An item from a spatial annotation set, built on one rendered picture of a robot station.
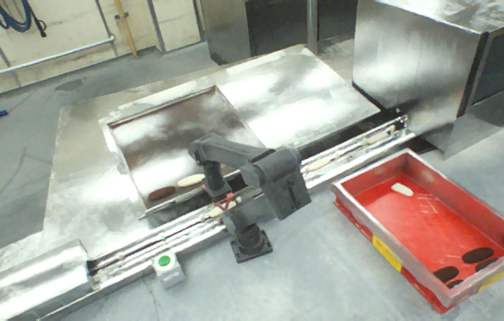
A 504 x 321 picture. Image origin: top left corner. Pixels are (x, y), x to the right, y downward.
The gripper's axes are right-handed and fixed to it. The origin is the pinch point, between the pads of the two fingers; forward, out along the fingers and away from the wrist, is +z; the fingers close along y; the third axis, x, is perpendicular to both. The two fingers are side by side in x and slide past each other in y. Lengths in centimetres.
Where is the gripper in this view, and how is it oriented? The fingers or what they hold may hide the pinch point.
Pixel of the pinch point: (221, 203)
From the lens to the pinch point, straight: 124.3
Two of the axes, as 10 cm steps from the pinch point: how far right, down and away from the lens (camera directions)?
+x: 8.8, -3.9, 2.9
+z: 1.1, 7.5, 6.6
